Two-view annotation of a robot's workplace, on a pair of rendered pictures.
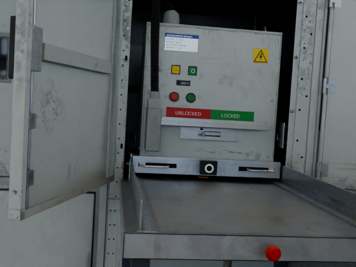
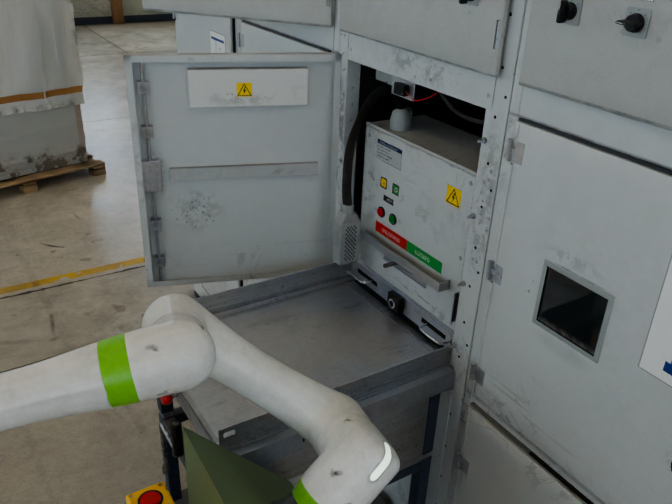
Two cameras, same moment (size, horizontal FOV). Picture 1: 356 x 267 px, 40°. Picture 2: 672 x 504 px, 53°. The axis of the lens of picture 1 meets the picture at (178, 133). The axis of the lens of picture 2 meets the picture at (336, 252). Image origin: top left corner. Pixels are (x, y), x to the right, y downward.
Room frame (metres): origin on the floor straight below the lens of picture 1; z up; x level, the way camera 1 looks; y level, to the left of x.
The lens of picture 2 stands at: (0.79, -1.62, 1.97)
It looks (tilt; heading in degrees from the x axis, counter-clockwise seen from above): 27 degrees down; 65
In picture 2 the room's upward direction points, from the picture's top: 2 degrees clockwise
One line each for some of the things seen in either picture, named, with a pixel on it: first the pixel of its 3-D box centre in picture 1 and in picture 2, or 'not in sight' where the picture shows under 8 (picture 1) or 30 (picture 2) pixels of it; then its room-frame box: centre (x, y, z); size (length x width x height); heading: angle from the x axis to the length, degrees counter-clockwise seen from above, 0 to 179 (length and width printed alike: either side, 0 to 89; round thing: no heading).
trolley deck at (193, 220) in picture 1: (231, 211); (291, 356); (1.36, -0.16, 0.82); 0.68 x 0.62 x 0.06; 8
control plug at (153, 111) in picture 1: (152, 124); (347, 236); (1.64, 0.09, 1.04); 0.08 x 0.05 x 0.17; 8
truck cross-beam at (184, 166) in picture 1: (206, 166); (404, 299); (1.75, -0.11, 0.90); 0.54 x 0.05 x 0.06; 98
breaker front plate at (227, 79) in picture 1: (211, 96); (407, 226); (1.73, -0.11, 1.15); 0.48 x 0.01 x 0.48; 98
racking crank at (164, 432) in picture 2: not in sight; (171, 449); (1.00, -0.17, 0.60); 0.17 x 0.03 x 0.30; 97
